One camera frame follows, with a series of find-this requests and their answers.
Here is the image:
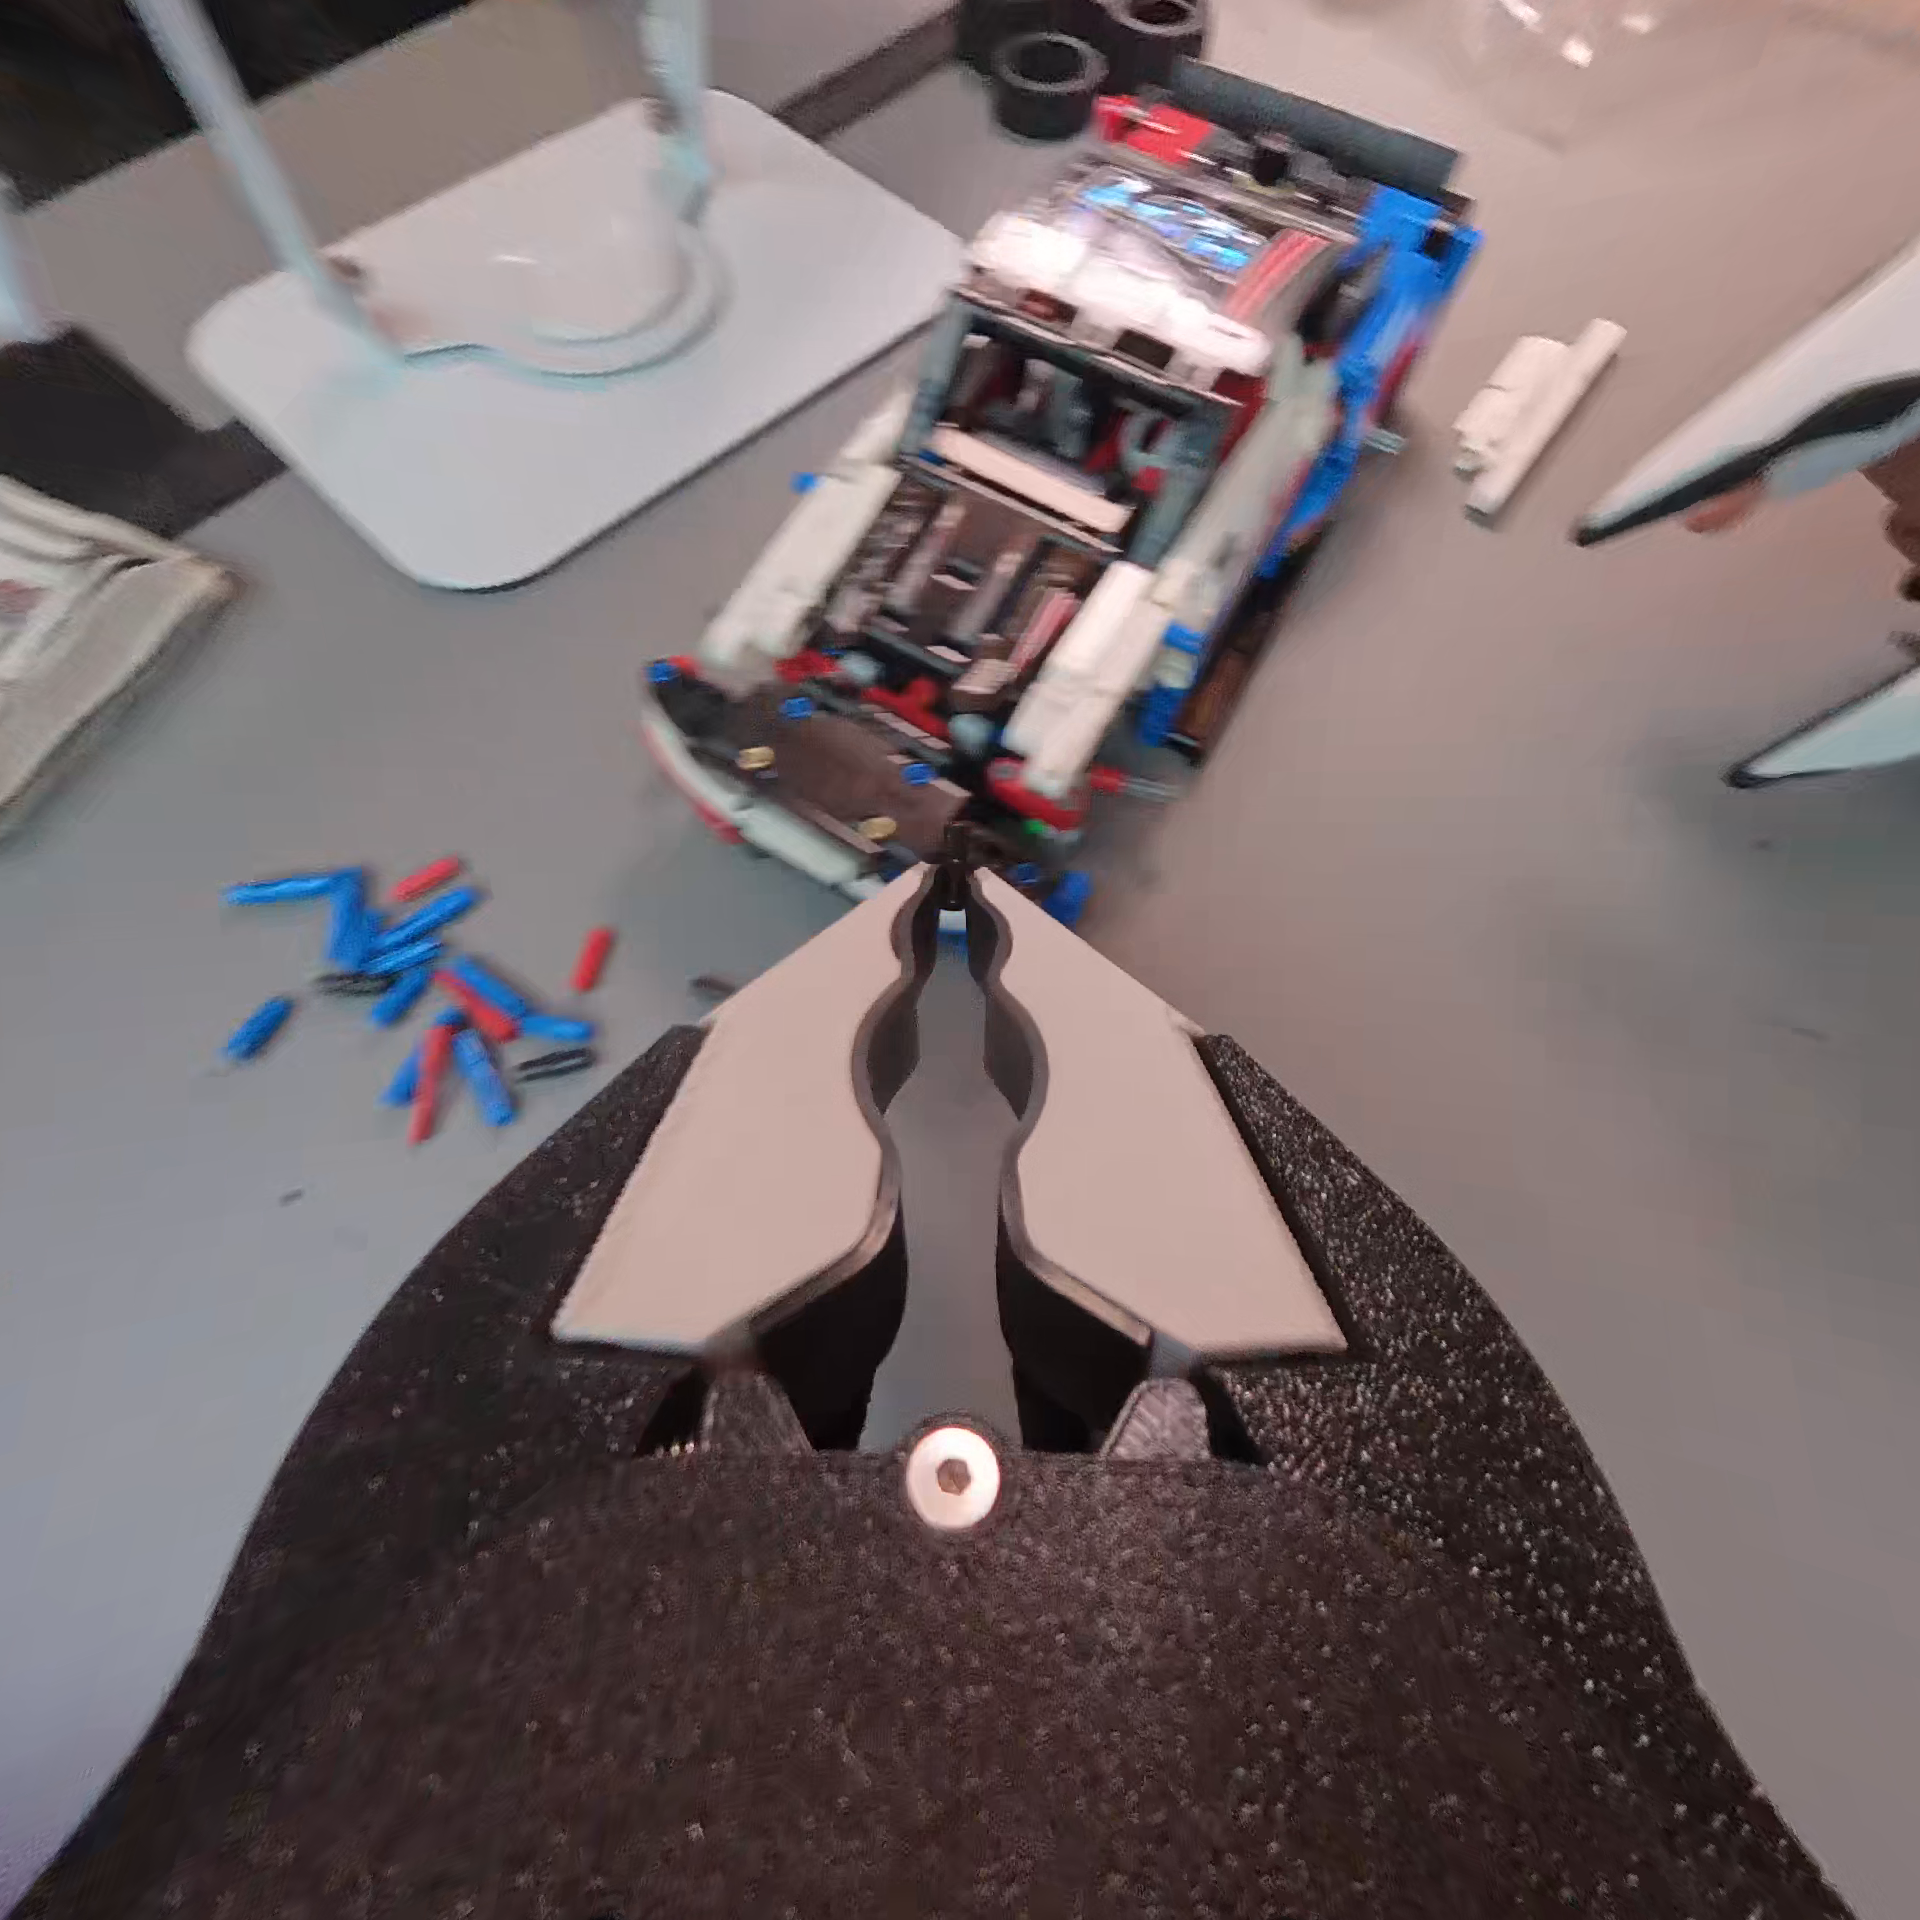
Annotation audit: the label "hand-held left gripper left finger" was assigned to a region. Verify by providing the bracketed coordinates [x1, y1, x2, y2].
[550, 863, 921, 1373]

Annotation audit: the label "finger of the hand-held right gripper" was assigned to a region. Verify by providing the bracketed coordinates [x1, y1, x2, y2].
[1719, 660, 1920, 794]
[1568, 225, 1920, 553]

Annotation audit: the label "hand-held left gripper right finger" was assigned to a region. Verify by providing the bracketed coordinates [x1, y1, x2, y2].
[968, 867, 1354, 1368]

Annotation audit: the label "small black brick piece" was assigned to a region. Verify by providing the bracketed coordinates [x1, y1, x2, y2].
[937, 816, 999, 939]

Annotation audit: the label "brick-built toy race car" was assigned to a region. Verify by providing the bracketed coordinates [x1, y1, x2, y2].
[642, 87, 1489, 916]

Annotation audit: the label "grey desk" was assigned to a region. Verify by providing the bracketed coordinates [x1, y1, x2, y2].
[0, 0, 1920, 1893]

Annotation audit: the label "black desk mat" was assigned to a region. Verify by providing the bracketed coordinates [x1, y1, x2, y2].
[0, 329, 288, 543]

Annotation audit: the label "white brick assembly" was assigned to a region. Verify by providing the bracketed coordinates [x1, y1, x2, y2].
[1451, 319, 1631, 524]

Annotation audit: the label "pile of blue red pins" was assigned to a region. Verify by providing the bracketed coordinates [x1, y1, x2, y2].
[223, 855, 619, 1151]

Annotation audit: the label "clear plastic bags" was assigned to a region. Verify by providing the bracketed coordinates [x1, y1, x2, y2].
[1456, 0, 1920, 144]

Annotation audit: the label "white monitor stand base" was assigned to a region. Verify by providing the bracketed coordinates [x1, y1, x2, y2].
[187, 90, 970, 595]

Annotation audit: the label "instruction booklet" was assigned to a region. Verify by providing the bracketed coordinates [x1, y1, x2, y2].
[0, 471, 243, 841]

